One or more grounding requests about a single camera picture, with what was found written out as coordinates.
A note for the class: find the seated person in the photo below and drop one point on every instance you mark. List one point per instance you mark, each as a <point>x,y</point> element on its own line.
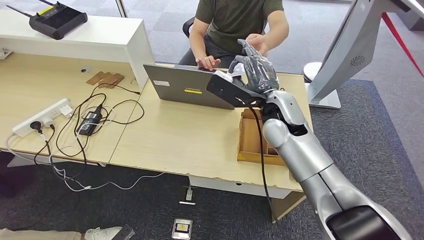
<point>232,23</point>

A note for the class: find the black plug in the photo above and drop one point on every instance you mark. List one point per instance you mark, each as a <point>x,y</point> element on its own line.
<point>35,126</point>

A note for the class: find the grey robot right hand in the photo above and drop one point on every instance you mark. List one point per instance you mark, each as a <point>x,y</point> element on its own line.
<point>256,74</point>

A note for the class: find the person's left hand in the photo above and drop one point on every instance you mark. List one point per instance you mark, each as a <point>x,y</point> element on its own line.
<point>258,41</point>

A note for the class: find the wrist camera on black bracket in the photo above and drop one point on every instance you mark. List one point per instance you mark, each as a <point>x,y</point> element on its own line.
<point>228,91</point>

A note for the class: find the wooden organizer box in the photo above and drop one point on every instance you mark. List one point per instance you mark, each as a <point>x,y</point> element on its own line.
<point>251,139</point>

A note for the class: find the white bracket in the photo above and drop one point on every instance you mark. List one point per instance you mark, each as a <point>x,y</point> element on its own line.
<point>5,53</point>

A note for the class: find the brown wooden pieces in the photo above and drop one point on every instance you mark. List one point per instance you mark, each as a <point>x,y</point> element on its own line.
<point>106,79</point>

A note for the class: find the standing person's leg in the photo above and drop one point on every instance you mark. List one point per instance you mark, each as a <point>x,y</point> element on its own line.
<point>39,235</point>

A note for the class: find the round white base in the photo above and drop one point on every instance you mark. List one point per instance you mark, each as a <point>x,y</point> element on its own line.
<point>310,71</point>

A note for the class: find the white charger block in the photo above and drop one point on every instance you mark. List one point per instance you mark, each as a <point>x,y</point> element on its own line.
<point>66,110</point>

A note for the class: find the white power strip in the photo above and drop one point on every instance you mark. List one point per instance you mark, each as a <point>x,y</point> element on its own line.
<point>38,119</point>

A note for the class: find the white desk underpanel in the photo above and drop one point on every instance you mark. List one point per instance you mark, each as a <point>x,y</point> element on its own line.
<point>238,187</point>

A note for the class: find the metal floor socket box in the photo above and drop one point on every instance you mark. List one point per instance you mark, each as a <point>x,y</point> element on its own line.
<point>182,229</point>

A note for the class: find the person's right hand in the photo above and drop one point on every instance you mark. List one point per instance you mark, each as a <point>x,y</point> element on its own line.
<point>208,63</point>

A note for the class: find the black power adapter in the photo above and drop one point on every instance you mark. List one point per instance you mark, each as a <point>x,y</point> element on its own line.
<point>88,123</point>

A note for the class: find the wooden desk leg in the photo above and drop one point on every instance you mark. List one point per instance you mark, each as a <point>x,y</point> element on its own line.
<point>285,205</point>

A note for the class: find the white shoe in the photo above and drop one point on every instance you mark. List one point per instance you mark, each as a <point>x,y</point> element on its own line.
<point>102,233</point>

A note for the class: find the metal pole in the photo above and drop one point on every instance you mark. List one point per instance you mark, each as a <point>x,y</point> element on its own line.
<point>121,8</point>

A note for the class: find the person's right forearm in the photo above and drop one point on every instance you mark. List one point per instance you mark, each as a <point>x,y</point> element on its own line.
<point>198,43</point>

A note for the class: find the grey laptop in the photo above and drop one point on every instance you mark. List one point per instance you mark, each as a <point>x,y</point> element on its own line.
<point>185,87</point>

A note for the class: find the white counter shelf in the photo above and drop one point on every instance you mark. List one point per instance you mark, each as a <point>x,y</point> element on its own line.
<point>99,36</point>

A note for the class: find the black phone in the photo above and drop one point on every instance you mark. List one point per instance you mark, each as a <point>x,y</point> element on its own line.
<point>123,233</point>

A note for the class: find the floor plug with plate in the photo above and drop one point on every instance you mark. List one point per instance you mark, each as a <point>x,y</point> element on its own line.
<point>188,196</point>

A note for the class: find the black remote controller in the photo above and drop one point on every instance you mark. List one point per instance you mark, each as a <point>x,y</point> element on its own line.
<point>56,21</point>

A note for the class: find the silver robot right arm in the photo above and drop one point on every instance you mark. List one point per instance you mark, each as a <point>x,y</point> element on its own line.
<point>314,159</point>

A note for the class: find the silver kiosk stand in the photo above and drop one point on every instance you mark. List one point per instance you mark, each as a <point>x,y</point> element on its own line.
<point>354,39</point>

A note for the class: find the black office chair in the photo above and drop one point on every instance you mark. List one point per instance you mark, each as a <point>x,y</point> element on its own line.
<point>188,26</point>

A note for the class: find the person's left forearm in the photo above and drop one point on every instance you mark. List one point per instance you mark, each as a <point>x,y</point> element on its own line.
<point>276,28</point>

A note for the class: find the white plug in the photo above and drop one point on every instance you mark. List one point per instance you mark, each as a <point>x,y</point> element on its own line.
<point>48,123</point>

